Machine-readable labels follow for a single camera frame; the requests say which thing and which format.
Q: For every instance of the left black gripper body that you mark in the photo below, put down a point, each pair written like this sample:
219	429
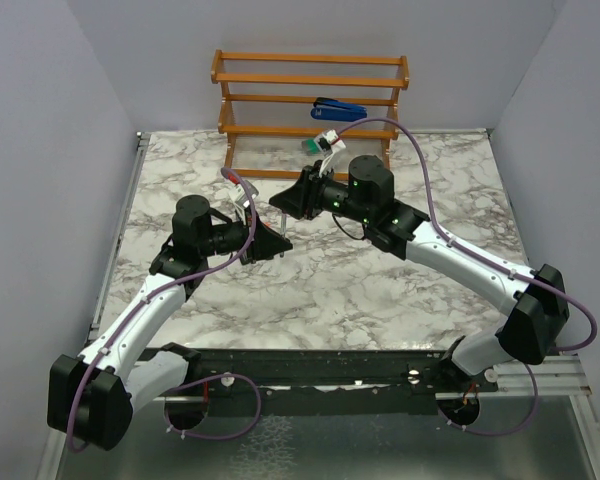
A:
254	251

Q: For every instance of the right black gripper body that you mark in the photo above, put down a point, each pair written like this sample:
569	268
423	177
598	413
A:
314	188

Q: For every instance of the thin white green pen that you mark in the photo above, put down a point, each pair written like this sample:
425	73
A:
283	221

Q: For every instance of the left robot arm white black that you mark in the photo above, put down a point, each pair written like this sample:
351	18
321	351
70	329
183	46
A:
94	395

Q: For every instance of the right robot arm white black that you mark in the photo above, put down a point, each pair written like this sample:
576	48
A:
531	300

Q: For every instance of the green tape dispenser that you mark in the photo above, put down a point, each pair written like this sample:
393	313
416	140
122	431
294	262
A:
309	147

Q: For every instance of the blue stapler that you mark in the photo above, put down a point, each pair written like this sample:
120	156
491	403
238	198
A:
328	109

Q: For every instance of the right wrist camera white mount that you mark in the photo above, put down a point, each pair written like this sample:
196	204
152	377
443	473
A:
329	143

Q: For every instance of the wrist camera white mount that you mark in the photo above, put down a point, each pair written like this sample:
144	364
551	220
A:
239	197
329	143

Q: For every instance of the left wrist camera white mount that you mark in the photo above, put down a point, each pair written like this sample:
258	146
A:
239	197

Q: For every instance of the black mounting base rail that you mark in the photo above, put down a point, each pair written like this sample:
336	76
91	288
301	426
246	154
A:
318	382

